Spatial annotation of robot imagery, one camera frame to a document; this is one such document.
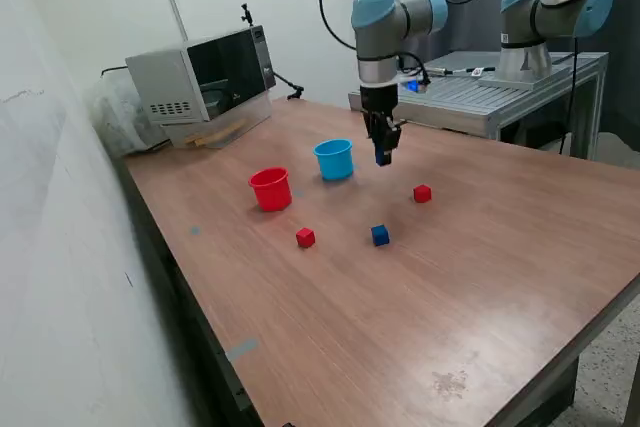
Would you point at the red plastic cup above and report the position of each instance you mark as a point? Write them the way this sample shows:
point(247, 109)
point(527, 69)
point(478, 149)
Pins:
point(270, 194)

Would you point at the grey connector box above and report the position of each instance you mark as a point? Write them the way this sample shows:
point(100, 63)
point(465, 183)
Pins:
point(440, 70)

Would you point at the blue plastic cup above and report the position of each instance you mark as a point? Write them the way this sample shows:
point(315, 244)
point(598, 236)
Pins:
point(334, 162)

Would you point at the silver microwave oven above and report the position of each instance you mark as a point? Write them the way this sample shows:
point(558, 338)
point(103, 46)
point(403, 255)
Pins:
point(160, 77)

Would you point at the small black camera mount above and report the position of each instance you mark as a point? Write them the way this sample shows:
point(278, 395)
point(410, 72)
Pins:
point(246, 14)

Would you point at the red cube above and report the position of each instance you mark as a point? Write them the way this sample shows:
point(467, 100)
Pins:
point(305, 237)
point(422, 194)

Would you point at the yellow wooden sticks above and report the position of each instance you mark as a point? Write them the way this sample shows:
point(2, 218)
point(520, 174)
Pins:
point(215, 136)

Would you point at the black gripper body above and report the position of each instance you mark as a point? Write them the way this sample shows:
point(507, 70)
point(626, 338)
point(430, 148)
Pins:
point(379, 102)

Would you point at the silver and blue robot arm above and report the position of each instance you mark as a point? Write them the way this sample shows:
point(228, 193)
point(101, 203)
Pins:
point(520, 22)

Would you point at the dark table frame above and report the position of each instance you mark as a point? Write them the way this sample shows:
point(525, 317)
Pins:
point(550, 387)

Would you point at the aluminium robot base table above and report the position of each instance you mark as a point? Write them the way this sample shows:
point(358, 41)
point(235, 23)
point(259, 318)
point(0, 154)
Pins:
point(450, 97)

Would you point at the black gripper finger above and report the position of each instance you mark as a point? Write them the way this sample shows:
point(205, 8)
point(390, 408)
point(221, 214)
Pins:
point(374, 129)
point(393, 134)

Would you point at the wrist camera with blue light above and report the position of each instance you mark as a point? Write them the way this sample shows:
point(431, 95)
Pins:
point(415, 84)

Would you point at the grey plastic bag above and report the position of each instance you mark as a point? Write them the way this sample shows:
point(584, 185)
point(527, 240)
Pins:
point(115, 117)

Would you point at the white thin rod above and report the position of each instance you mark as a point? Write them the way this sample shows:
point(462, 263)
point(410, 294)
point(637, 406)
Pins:
point(179, 19)

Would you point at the grey tape strip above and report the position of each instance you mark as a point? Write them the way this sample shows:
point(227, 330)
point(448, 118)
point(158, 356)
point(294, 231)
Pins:
point(242, 350)

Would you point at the blue cube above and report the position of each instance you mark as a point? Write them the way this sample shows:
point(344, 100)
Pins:
point(380, 235)
point(381, 159)

